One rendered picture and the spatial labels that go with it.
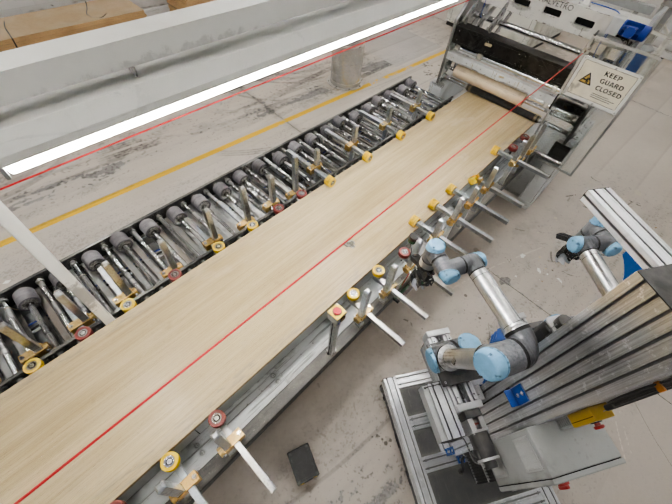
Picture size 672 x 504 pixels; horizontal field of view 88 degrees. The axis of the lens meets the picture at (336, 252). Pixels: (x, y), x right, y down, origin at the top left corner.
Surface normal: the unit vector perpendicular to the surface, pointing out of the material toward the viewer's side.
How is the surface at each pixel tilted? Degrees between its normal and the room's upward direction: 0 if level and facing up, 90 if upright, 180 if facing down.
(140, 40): 90
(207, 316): 0
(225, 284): 0
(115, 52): 90
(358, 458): 0
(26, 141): 60
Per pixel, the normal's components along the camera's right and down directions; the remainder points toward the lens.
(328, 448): 0.07, -0.60
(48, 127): 0.66, 0.21
